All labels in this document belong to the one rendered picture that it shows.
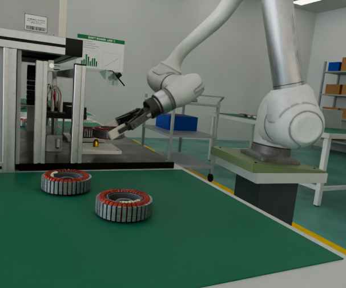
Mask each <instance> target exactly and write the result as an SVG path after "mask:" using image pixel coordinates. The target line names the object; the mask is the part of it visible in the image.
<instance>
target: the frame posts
mask: <svg viewBox="0 0 346 288"><path fill-rule="evenodd" d="M48 64H49V60H46V59H36V60H35V80H28V81H35V85H28V86H35V90H33V91H35V101H34V106H27V126H26V131H33V132H34V143H33V163H45V151H46V117H47V82H48ZM55 71H60V69H54V71H52V84H51V85H52V86H55V85H56V86H58V87H59V79H58V78H55ZM85 84H86V65H85V64H80V63H74V73H73V99H72V113H71V138H70V163H82V142H83V119H84V107H85ZM55 93H56V95H55V96H56V98H55V106H57V101H58V92H57V91H56V90H55Z"/></svg>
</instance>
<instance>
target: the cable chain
mask: <svg viewBox="0 0 346 288"><path fill-rule="evenodd" d="M27 79H28V80H35V65H27ZM27 85H35V81H27ZM27 89H28V90H27V91H26V93H27V96H26V98H27V100H26V103H21V106H34V101H35V91H33V90H35V86H27Z"/></svg>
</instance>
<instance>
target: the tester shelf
mask: <svg viewBox="0 0 346 288"><path fill-rule="evenodd" d="M0 47H7V48H10V49H17V50H22V62H30V63H35V60H36V59H46V60H54V64H61V63H65V62H68V61H72V60H74V59H77V58H81V57H82V53H83V40H80V39H72V38H64V37H56V36H52V35H44V34H37V33H29V32H25V31H18V30H10V29H3V28H0Z"/></svg>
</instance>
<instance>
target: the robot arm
mask: <svg viewBox="0 0 346 288"><path fill-rule="evenodd" d="M242 1H243V0H221V1H220V3H219V5H218V7H217V8H216V9H215V10H214V12H213V13H212V14H211V15H210V16H209V17H208V18H207V19H206V20H204V21H203V22H202V23H201V24H200V25H199V26H198V27H197V28H196V29H195V30H194V31H193V32H192V33H191V34H190V35H188V36H187V37H186V38H185V39H184V40H183V41H182V42H181V43H180V44H179V45H178V46H177V47H176V48H175V50H174V51H173V52H172V53H171V55H170V56H169V57H168V58H167V59H166V60H165V61H161V62H160V64H158V65H157V66H156V67H153V68H152V69H151V70H150V71H149V72H148V74H147V83H148V85H149V87H150V88H151V89H152V90H153V91H154V92H155V93H154V94H153V95H152V96H151V98H149V99H147V100H145V101H144V102H143V108H136V109H134V110H133V111H130V112H128V113H125V114H123V115H121V116H119V117H116V118H115V120H113V121H111V122H110V123H108V124H106V125H104V126H109V127H110V126H115V127H116V126H117V127H116V128H114V129H113V130H111V131H109V132H108V133H107V134H108V136H109V138H110V140H113V139H115V138H116V137H118V136H120V135H122V134H124V133H125V132H127V131H128V130H134V129H136V128H137V127H138V126H140V125H141V124H142V123H144V122H145V121H146V120H148V119H150V118H152V119H154V118H156V117H158V116H159V115H165V114H167V113H169V112H170V111H173V110H174V109H176V108H179V107H182V106H185V105H187V104H189V103H190V102H192V101H193V100H195V99H197V97H198V96H200V95H201V93H202V92H204V82H203V80H202V78H201V77H200V76H199V74H186V75H182V72H181V64H182V62H183V60H184V59H185V57H186V56H187V55H188V54H189V53H190V52H191V51H192V50H193V49H194V48H196V47H197V46H198V45H199V44H201V43H202V42H203V41H204V40H206V39H207V38H208V37H209V36H210V35H212V34H213V33H214V32H215V31H217V30H218V29H219V28H220V27H221V26H223V25H224V24H225V23H226V22H227V21H228V19H229V18H230V17H231V16H232V14H233V13H234V12H235V11H236V9H237V8H238V7H239V5H240V4H241V3H242ZM260 2H261V10H262V15H263V22H264V29H265V37H266V41H267V49H268V57H269V64H270V69H271V77H272V84H273V90H271V91H270V93H268V94H267V95H266V96H265V97H264V99H263V100H262V102H261V104H260V106H259V110H258V114H257V118H256V123H255V129H254V139H253V143H252V146H251V148H250V149H241V151H240V152H241V153H244V154H247V155H250V156H252V157H254V158H256V159H258V160H260V161H263V162H276V163H286V164H292V165H299V166H300V163H301V162H300V161H298V160H296V159H294V158H292V157H291V149H302V148H305V147H310V146H312V145H313V144H315V143H316V142H317V141H318V140H319V139H320V138H321V136H322V135H323V132H324V128H325V120H324V116H323V113H322V112H321V110H320V108H319V105H318V103H317V100H316V97H315V93H314V90H313V88H311V87H310V86H309V85H307V84H304V77H303V69H302V64H301V56H300V47H299V39H298V34H297V26H296V17H295V9H294V4H293V0H260Z"/></svg>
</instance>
